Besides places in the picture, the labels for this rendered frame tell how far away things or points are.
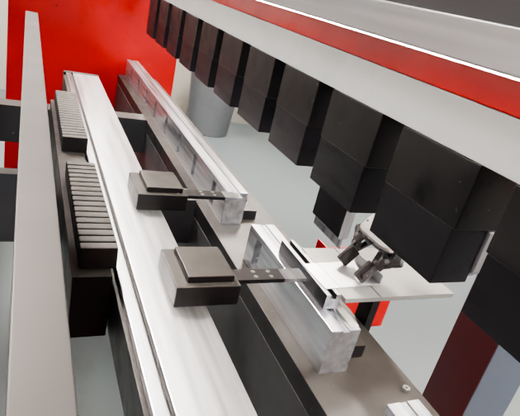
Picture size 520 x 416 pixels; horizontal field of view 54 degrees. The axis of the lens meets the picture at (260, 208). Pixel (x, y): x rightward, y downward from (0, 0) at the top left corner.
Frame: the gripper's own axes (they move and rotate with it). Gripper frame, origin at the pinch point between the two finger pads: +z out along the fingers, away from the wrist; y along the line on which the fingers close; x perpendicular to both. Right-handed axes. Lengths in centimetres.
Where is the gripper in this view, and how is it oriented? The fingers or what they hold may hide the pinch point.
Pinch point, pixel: (356, 263)
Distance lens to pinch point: 101.5
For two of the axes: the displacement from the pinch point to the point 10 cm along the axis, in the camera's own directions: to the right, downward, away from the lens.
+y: 3.8, 4.5, -8.1
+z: -7.5, 6.6, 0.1
